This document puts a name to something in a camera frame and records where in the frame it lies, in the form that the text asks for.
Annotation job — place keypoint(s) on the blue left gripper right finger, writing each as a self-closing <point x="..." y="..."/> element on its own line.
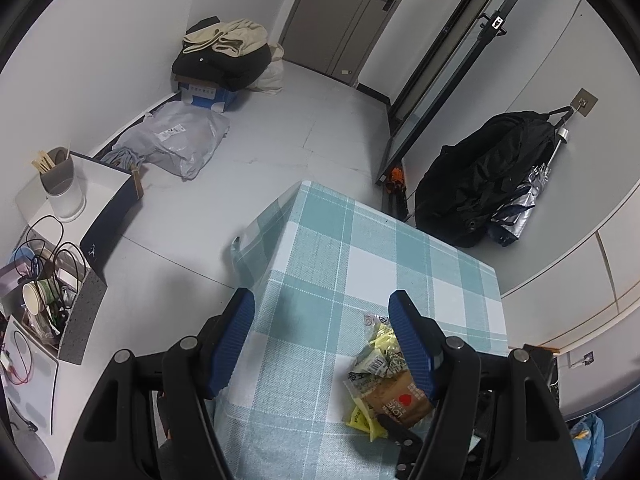
<point x="420" y="340"/>

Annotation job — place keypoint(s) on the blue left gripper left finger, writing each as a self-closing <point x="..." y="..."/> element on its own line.
<point x="225" y="335"/>

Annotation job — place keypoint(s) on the brown snack wrapper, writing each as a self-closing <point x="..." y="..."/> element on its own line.
<point x="399" y="398"/>

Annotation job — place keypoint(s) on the teal checked tablecloth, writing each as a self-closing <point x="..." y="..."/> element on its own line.
<point x="318" y="263"/>

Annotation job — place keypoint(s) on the silver folded umbrella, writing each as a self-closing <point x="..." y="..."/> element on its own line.
<point x="507" y="224"/>

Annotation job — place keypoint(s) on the black jacket on hook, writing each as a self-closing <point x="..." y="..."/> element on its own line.
<point x="469" y="181"/>

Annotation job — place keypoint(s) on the white navy box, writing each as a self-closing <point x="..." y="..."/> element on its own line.
<point x="88" y="215"/>

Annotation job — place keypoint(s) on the white wardrobe with gold trim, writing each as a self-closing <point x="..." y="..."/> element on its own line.
<point x="586" y="292"/>

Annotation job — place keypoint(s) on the paper cup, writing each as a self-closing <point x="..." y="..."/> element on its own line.
<point x="37" y="295"/>

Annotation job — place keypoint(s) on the grey parcel bag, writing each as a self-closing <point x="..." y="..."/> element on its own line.
<point x="179" y="138"/>

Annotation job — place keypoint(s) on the grey chopstick holder cup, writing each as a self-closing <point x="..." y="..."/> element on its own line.
<point x="55" y="169"/>

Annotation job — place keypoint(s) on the blue cardboard box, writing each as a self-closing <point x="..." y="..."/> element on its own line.
<point x="205" y="94"/>

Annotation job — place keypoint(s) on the white canvas bag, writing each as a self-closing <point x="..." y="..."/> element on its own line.
<point x="271" y="79"/>

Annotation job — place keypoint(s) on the pile of clothes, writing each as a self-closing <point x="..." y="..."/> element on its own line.
<point x="230" y="55"/>

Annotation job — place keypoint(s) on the black metal rack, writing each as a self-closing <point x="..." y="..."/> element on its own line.
<point x="464" y="37"/>

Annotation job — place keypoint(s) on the grey entrance door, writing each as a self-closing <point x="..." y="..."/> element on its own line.
<point x="334" y="37"/>

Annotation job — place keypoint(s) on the wall hook plate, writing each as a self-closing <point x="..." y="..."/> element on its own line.
<point x="583" y="102"/>

